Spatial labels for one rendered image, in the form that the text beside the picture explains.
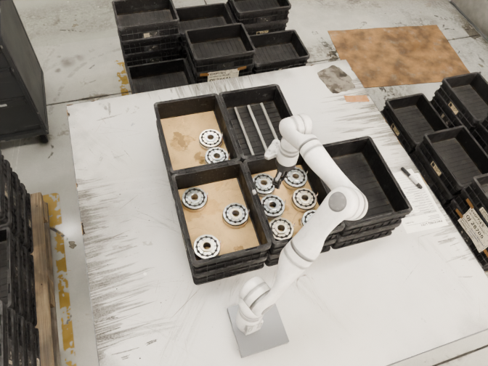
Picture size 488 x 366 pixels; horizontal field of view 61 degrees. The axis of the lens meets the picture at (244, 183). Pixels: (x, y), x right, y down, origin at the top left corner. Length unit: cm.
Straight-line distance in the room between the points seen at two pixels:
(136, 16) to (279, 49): 103
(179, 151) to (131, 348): 82
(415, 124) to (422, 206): 107
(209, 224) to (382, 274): 75
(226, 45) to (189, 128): 111
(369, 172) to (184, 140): 85
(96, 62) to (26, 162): 103
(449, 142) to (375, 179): 107
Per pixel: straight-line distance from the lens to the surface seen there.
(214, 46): 292
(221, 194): 173
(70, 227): 272
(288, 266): 124
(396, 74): 383
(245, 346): 162
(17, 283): 222
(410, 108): 317
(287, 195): 177
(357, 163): 195
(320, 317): 172
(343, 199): 114
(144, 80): 301
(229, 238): 164
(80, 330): 247
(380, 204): 187
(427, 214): 210
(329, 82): 246
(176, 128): 195
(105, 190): 195
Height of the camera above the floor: 231
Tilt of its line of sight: 56 degrees down
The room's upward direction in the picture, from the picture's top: 8 degrees clockwise
